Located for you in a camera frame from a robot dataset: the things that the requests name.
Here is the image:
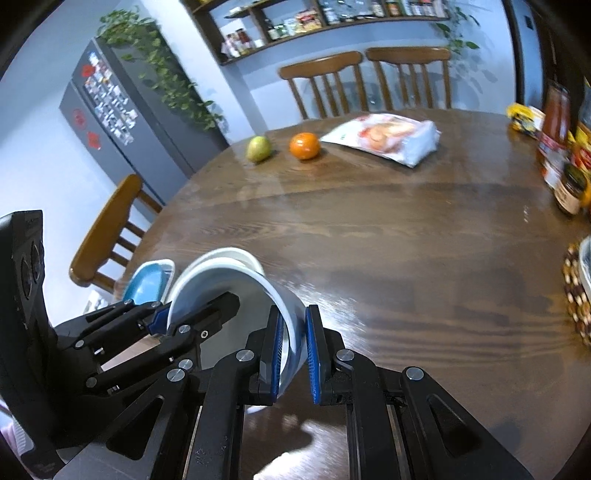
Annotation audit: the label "blue patterned white plate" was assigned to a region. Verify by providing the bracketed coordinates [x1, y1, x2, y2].
[121, 257, 177, 306]

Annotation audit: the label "wooden chair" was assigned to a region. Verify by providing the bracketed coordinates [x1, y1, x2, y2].
[366, 47, 452, 110]
[278, 51, 368, 121]
[69, 174, 163, 294]

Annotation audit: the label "yellow packet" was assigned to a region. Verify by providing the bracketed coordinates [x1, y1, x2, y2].
[506, 104, 548, 139]

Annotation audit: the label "trailing green plant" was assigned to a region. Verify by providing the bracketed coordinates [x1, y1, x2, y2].
[97, 7, 227, 132]

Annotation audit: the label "beaded wooden trivet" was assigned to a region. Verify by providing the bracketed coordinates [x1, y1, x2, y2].
[561, 242, 591, 348]

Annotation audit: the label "orange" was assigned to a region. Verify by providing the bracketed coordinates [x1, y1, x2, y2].
[289, 132, 321, 161]

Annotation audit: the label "green pear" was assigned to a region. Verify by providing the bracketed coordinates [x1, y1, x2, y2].
[246, 135, 272, 163]

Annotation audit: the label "grey refrigerator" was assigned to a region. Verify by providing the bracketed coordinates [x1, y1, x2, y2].
[58, 37, 230, 206]

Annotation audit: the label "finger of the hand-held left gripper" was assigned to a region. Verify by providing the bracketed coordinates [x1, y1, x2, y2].
[53, 299, 172, 366]
[85, 291, 241, 394]

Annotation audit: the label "group of fridge photo magnets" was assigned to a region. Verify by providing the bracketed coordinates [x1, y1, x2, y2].
[85, 53, 139, 146]

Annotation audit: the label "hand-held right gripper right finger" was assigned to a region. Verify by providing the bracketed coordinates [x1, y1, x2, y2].
[305, 305, 536, 480]

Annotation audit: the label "small green plant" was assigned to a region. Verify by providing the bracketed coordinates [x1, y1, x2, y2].
[434, 4, 481, 57]

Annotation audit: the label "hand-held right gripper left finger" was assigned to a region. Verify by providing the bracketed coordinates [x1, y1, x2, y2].
[55, 307, 289, 480]

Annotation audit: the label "wooden wall shelf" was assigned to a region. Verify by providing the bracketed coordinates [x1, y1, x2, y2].
[182, 0, 451, 66]

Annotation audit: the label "row of pantry jars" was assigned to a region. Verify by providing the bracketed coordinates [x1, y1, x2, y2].
[222, 0, 444, 58]

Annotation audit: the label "yellow and red bottle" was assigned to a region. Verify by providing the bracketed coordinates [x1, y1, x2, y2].
[570, 76, 591, 185]

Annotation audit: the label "dark lidded glass jar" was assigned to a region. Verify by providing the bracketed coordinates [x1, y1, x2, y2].
[553, 164, 591, 217]

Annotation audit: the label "red sauce bottle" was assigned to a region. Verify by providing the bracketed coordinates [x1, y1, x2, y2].
[537, 80, 572, 186]

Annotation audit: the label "deep white bowl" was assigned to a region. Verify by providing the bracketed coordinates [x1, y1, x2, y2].
[166, 261, 308, 403]

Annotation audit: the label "white snack bag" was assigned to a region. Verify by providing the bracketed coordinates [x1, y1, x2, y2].
[320, 113, 440, 168]

